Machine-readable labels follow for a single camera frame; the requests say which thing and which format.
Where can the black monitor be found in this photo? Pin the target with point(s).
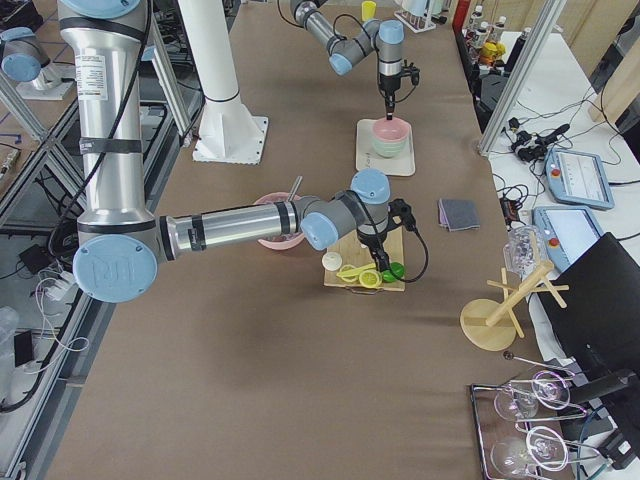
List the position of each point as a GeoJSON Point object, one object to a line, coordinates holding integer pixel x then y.
{"type": "Point", "coordinates": [599, 327]}

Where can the teach pendant lower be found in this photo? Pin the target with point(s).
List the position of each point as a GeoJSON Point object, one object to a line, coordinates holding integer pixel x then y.
{"type": "Point", "coordinates": [568, 232]}

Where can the wine glass lower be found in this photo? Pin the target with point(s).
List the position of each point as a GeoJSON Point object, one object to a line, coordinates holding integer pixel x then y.
{"type": "Point", "coordinates": [521, 457]}

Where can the teach pendant upper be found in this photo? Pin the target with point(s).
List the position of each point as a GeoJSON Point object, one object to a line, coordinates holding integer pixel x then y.
{"type": "Point", "coordinates": [578, 178]}

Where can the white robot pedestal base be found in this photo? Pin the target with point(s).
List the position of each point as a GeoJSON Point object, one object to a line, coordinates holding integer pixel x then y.
{"type": "Point", "coordinates": [228, 132]}

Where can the purple cloth underneath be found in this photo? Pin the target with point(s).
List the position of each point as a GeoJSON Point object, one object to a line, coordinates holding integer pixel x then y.
{"type": "Point", "coordinates": [443, 219]}

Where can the teach pendant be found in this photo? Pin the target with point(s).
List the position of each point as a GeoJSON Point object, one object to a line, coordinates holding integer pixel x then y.
{"type": "Point", "coordinates": [568, 232]}
{"type": "Point", "coordinates": [578, 178]}

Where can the bamboo cutting board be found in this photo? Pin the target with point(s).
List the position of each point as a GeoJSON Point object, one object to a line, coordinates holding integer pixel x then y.
{"type": "Point", "coordinates": [353, 253]}

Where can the large pink ice bowl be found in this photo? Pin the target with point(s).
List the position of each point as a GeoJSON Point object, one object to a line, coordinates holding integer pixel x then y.
{"type": "Point", "coordinates": [282, 242]}

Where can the grey folded cloth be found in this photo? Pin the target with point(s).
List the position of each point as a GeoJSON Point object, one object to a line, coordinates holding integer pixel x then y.
{"type": "Point", "coordinates": [461, 213]}

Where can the green bowl stack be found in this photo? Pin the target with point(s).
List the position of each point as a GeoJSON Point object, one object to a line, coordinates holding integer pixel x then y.
{"type": "Point", "coordinates": [388, 149]}

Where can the cream rabbit tray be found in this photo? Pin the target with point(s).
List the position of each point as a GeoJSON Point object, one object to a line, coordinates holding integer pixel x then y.
{"type": "Point", "coordinates": [400, 164]}

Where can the wine glass upper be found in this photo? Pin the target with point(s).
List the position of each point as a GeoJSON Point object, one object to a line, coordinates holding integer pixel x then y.
{"type": "Point", "coordinates": [520, 399]}

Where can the aluminium frame post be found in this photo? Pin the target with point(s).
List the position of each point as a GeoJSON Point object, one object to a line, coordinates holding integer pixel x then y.
{"type": "Point", "coordinates": [531, 51]}

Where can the lemon slice lower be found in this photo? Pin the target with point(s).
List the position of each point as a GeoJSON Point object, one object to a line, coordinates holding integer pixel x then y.
{"type": "Point", "coordinates": [370, 279]}

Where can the small pink bowl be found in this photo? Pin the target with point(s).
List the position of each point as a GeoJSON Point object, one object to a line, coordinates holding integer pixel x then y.
{"type": "Point", "coordinates": [390, 131]}

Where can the yellow cup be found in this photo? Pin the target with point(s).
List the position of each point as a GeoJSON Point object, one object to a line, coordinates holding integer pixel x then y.
{"type": "Point", "coordinates": [368, 10]}

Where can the metal ice scoop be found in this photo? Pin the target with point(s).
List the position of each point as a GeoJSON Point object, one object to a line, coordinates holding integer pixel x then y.
{"type": "Point", "coordinates": [294, 188]}

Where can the yellow plastic knife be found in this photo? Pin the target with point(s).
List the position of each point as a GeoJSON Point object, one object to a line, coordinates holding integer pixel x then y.
{"type": "Point", "coordinates": [356, 272]}

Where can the wooden cup rack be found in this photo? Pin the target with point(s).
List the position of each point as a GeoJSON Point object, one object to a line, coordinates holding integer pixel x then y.
{"type": "Point", "coordinates": [493, 326]}

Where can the wine glass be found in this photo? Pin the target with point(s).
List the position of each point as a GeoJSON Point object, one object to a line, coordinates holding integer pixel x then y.
{"type": "Point", "coordinates": [520, 399]}
{"type": "Point", "coordinates": [521, 457]}

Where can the green lime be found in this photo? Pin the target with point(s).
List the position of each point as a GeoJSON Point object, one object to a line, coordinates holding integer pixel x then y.
{"type": "Point", "coordinates": [394, 273]}

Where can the metal glass rack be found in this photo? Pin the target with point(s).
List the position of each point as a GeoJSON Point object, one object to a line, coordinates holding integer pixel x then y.
{"type": "Point", "coordinates": [491, 428]}

